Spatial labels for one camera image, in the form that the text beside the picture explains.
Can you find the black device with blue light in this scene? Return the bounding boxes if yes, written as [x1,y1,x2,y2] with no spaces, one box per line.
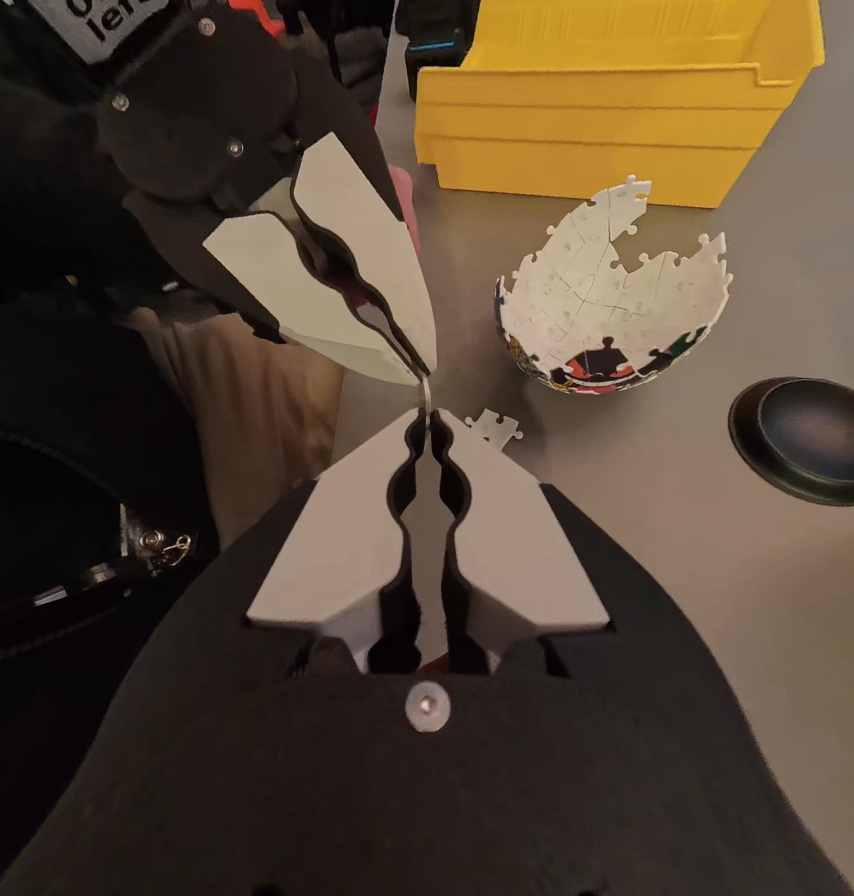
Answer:
[395,0,484,105]

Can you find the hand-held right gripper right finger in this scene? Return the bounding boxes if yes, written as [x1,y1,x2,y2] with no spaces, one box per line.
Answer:
[431,410,611,676]

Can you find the yellow plastic bin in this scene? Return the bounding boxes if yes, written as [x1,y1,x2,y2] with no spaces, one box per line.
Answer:
[414,0,826,210]

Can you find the white loose puzzle piece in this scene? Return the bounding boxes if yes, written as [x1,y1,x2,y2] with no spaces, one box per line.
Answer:
[465,409,524,456]

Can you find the person's left hand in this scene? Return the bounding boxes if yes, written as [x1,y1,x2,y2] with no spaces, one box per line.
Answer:
[389,167,423,256]

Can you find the black round ball stand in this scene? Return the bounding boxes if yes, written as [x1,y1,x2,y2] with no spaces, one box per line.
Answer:
[728,377,854,506]

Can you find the partly built puzzle ball shell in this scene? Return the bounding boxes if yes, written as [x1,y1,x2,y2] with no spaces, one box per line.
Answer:
[494,175,734,395]

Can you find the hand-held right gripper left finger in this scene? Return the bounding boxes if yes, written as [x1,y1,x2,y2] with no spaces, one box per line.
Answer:
[246,408,428,671]

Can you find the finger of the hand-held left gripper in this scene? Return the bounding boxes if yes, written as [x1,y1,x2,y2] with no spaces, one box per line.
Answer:
[289,132,439,377]
[203,211,422,387]

